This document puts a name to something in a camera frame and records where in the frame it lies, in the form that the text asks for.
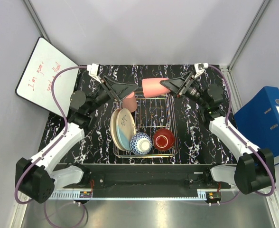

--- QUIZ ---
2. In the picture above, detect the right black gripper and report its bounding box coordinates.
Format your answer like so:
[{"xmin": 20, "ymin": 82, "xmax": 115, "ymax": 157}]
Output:
[{"xmin": 160, "ymin": 71, "xmax": 208, "ymax": 109}]

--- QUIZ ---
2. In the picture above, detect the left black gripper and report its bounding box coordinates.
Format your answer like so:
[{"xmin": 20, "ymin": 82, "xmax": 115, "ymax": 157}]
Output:
[{"xmin": 87, "ymin": 76, "xmax": 139, "ymax": 114}]

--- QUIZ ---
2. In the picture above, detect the light pink plastic cup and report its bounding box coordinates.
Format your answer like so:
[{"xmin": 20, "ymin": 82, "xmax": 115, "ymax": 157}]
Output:
[{"xmin": 122, "ymin": 92, "xmax": 138, "ymax": 113}]

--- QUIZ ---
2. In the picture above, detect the salmon pink plastic cup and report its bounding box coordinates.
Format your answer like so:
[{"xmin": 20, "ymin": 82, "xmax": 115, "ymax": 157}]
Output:
[{"xmin": 142, "ymin": 78, "xmax": 170, "ymax": 98}]

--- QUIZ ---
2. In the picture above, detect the metal wire dish rack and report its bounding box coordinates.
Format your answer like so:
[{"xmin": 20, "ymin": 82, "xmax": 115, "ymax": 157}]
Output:
[{"xmin": 113, "ymin": 90, "xmax": 179, "ymax": 159}]

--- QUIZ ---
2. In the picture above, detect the cream and blue plate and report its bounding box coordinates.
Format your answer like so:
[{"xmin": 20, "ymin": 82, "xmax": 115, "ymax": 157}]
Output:
[{"xmin": 116, "ymin": 108, "xmax": 136, "ymax": 151}]

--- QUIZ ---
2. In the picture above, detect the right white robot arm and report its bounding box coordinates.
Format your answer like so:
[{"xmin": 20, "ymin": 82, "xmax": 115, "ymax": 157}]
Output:
[{"xmin": 160, "ymin": 72, "xmax": 275, "ymax": 196}]

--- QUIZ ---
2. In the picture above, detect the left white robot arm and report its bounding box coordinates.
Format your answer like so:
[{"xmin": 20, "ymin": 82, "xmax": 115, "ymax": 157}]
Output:
[{"xmin": 14, "ymin": 76, "xmax": 138, "ymax": 204}]

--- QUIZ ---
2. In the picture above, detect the pink rimmed ceramic plate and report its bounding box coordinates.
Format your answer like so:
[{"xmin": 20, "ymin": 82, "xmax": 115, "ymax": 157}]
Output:
[{"xmin": 110, "ymin": 109, "xmax": 125, "ymax": 151}]

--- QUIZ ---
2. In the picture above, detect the red lacquer bowl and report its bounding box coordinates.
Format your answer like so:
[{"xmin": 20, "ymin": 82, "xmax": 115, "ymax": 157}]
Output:
[{"xmin": 153, "ymin": 128, "xmax": 175, "ymax": 151}]

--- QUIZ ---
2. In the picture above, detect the blue white patterned bowl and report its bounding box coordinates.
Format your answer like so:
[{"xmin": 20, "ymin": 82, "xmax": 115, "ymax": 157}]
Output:
[{"xmin": 130, "ymin": 133, "xmax": 152, "ymax": 155}]

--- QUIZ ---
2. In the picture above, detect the white dry erase board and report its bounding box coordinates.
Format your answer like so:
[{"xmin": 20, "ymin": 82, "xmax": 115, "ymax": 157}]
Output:
[{"xmin": 15, "ymin": 37, "xmax": 78, "ymax": 117}]

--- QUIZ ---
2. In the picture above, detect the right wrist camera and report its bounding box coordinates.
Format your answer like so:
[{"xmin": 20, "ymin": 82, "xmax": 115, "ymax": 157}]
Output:
[{"xmin": 194, "ymin": 63, "xmax": 209, "ymax": 78}]

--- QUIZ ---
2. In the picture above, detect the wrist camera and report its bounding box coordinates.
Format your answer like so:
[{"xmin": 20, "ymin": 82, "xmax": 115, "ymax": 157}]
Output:
[
  {"xmin": 194, "ymin": 63, "xmax": 209, "ymax": 78},
  {"xmin": 87, "ymin": 63, "xmax": 100, "ymax": 80}
]

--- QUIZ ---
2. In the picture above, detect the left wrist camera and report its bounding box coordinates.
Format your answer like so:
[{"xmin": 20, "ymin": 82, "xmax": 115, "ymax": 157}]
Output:
[{"xmin": 87, "ymin": 63, "xmax": 100, "ymax": 80}]

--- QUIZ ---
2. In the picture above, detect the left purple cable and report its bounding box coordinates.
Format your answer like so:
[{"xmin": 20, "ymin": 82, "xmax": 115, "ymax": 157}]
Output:
[{"xmin": 13, "ymin": 66, "xmax": 89, "ymax": 228}]

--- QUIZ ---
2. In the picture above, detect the blue ring binder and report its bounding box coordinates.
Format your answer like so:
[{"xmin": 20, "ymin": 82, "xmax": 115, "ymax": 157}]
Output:
[{"xmin": 234, "ymin": 86, "xmax": 279, "ymax": 165}]

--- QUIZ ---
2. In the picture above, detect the white slotted cable duct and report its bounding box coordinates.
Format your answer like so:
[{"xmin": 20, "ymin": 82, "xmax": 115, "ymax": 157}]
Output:
[{"xmin": 49, "ymin": 190, "xmax": 93, "ymax": 200}]

